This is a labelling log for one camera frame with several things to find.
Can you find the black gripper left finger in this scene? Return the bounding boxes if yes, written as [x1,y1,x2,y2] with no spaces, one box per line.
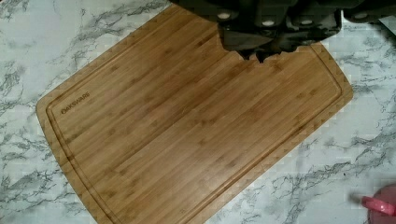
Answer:
[218,8,272,60]

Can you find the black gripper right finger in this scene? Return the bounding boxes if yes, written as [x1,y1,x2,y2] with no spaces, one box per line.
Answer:
[255,12,342,63]

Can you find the bamboo cutting board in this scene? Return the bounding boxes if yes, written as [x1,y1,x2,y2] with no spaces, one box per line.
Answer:
[36,6,353,224]

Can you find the pink cup with handle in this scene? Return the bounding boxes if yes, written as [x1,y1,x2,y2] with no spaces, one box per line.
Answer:
[361,184,396,224]

